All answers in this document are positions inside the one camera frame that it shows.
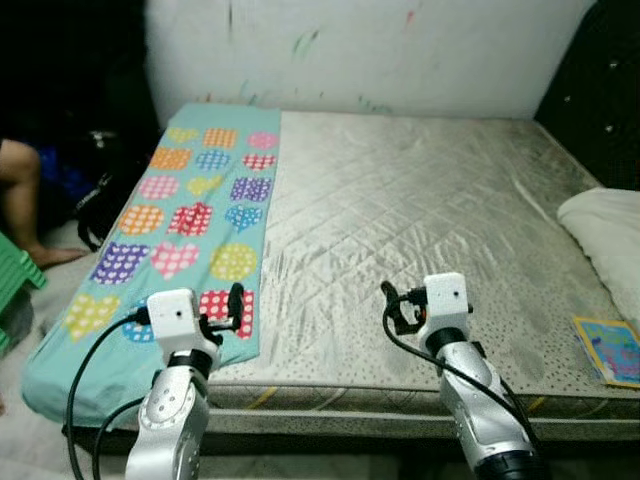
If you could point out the dark tufted headboard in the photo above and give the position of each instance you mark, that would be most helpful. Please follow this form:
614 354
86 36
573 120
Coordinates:
595 90

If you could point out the teal blanket with dotted shapes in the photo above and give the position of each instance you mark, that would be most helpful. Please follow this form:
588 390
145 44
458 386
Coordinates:
100 370

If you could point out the grey quilted mattress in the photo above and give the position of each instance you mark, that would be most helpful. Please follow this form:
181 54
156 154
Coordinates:
420 200

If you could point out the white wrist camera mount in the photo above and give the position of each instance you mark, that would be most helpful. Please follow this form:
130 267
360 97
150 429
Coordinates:
172 318
447 298

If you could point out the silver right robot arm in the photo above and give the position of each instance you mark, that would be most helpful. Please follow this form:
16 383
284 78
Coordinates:
485 400

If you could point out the person's bare leg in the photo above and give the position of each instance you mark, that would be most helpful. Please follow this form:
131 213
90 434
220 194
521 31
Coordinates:
22 190

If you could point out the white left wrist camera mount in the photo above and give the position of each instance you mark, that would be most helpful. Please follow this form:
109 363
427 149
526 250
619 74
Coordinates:
172 318

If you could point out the blue cloth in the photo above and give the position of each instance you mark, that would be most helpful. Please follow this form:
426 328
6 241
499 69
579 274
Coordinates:
62 180

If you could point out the green plastic stool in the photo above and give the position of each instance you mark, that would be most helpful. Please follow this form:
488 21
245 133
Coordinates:
18 280

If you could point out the black backpack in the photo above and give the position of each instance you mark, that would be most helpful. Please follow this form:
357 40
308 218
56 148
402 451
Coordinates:
105 190

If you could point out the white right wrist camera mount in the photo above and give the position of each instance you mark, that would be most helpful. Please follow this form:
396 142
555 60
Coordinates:
447 298

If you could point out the white printed pillow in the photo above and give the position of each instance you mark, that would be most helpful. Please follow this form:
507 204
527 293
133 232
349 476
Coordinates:
610 240

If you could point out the blue yellow-edged children's book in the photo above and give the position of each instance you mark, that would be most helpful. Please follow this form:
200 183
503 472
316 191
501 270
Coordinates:
612 350

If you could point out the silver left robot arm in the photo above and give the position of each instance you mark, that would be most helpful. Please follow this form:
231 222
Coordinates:
170 420

